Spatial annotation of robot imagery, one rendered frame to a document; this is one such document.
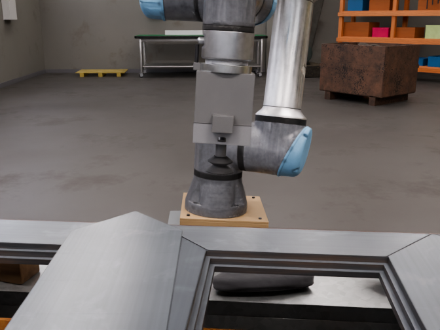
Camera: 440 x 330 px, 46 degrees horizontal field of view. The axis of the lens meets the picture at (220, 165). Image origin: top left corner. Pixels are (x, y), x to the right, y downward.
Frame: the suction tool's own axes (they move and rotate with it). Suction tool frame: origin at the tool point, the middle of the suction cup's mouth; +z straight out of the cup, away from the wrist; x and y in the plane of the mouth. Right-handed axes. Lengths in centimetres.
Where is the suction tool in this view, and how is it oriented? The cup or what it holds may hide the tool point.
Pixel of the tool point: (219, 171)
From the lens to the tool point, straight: 78.8
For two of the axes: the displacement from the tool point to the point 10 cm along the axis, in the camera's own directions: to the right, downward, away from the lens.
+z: -0.6, 9.7, 2.3
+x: 0.1, -2.3, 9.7
